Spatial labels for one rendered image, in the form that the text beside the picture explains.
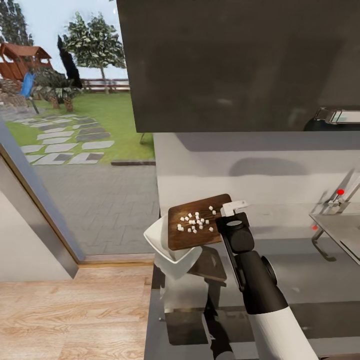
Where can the cabinet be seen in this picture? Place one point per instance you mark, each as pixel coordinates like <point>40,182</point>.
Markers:
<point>242,65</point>

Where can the bowl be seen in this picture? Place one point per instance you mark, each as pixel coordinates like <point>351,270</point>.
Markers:
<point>157,236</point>

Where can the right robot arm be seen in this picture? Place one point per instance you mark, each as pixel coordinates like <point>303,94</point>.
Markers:
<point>276,332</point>

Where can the cutting board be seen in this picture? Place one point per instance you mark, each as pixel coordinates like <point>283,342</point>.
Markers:
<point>208,209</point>

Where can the drop in sink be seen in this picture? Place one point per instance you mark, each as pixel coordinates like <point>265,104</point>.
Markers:
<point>343,228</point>

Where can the fixed window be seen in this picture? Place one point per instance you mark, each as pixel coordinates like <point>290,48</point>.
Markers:
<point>68,132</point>

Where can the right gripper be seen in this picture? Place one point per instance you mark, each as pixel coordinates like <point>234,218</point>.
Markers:
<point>221,221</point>

